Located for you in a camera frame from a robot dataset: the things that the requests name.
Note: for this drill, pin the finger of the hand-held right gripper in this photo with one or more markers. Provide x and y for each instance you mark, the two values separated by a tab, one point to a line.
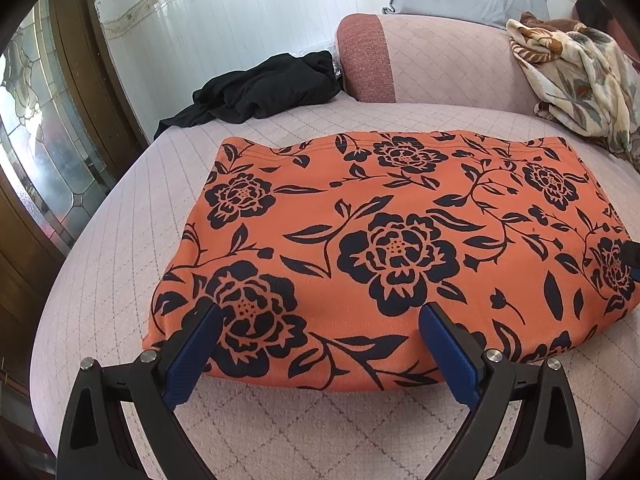
632	260

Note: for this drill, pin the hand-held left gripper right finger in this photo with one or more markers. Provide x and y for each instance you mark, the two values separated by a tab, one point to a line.
450	355

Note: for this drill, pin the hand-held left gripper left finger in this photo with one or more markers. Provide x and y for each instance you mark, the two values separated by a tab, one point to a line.
192	355

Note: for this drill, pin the orange floral shirt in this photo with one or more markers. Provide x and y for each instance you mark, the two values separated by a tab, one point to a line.
400	250

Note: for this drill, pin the cream floral blanket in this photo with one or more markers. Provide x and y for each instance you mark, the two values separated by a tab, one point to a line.
585	80

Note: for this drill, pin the brown fleece cloth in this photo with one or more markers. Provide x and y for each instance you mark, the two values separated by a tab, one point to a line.
547	24

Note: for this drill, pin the black garment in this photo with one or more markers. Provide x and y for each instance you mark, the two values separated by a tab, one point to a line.
597	10

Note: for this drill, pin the pink quilted sofa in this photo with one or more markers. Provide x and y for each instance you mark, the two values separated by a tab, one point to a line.
440	60

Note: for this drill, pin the black cloth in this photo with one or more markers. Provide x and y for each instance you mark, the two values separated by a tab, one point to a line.
270	87

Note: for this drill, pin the wooden stained glass door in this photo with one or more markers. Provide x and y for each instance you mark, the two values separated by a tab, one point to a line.
35	110

